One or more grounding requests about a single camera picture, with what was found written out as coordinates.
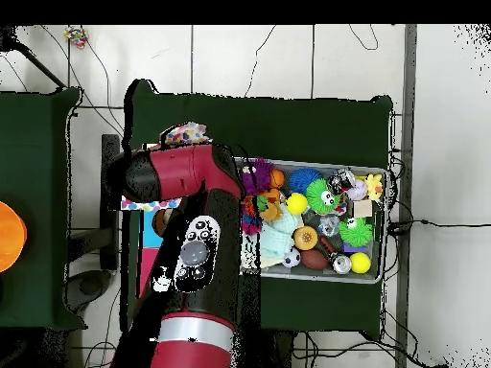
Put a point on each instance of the brown monkey toy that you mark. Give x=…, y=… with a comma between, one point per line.
x=270, y=209

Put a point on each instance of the small orange basketball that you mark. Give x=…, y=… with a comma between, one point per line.
x=277, y=179

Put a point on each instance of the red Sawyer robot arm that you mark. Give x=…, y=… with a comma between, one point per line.
x=184, y=172

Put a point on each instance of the yellow ball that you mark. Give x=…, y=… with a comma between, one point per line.
x=297, y=203
x=360, y=263

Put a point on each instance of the small soccer ball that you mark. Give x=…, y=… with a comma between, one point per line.
x=291, y=258

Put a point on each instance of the small brown football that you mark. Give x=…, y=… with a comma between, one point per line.
x=313, y=259

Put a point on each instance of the wooden box with three holes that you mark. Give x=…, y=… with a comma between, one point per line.
x=149, y=238

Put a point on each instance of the shallow clear bin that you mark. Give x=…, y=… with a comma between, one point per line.
x=337, y=164

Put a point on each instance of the green covered side table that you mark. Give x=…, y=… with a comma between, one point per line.
x=38, y=153

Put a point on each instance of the green spiky ball with eyes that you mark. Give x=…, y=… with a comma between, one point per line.
x=322, y=195

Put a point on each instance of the light teal cloth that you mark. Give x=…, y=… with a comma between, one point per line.
x=276, y=239

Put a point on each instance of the orange bowl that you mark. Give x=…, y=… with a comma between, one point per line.
x=9, y=234

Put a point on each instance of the small colourful toy on floor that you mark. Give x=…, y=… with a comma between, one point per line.
x=75, y=34

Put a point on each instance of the purple spiky monster toy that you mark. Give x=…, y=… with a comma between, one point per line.
x=258, y=176

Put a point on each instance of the blue spiky ball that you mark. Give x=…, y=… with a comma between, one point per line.
x=304, y=180

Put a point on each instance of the dark green table cloth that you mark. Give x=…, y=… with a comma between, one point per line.
x=307, y=123

